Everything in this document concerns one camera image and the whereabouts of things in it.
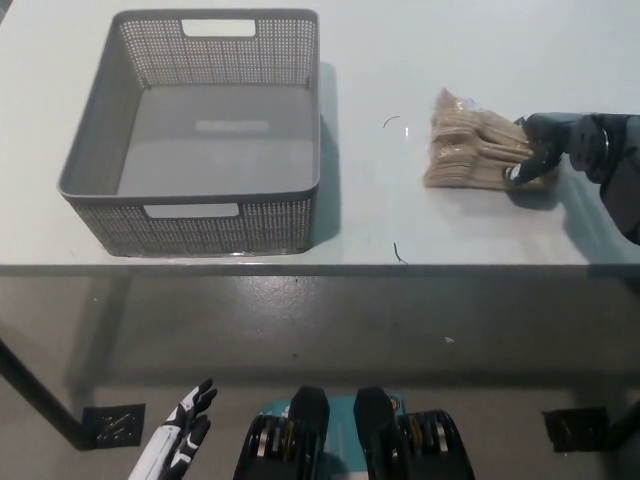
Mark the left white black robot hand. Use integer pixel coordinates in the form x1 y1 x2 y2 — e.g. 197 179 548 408
128 378 219 480

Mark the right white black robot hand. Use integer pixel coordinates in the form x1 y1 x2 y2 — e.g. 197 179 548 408
502 112 579 186

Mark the bag of wooden forks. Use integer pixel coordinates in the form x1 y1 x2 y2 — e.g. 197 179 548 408
423 87 560 194

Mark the black metal table leg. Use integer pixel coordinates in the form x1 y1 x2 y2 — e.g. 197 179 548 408
0 337 96 450

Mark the grey perforated plastic basket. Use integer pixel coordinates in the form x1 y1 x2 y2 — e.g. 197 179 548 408
57 8 321 259

